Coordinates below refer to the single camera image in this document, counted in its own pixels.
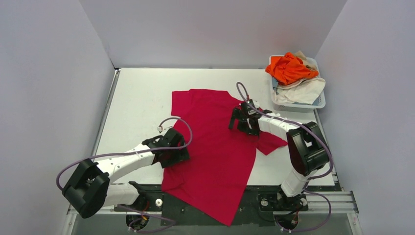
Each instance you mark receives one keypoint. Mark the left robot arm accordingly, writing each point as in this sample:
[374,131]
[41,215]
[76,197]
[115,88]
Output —
[93,184]

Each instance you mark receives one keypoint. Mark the cream white t-shirt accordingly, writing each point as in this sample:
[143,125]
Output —
[305,90]

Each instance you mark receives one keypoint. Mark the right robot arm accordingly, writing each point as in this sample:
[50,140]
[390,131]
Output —
[307,149]

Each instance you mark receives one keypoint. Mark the red t-shirt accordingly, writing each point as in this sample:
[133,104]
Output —
[220,158]

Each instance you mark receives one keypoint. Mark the orange t-shirt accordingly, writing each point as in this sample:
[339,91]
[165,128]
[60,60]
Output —
[288,69]

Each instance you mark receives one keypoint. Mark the aluminium rail frame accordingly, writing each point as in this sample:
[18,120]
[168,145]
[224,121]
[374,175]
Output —
[337,216]

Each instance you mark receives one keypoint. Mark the white plastic laundry basket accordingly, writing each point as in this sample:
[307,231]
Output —
[318,103]

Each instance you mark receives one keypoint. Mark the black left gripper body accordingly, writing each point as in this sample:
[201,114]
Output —
[179,155]

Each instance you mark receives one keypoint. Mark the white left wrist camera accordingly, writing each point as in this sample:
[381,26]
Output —
[162,128]

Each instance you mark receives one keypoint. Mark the light blue garment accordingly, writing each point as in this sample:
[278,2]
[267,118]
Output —
[274,83]

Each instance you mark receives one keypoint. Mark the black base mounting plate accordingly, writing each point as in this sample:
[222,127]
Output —
[261,205]

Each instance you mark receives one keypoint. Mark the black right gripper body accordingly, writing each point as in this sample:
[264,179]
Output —
[242,116]

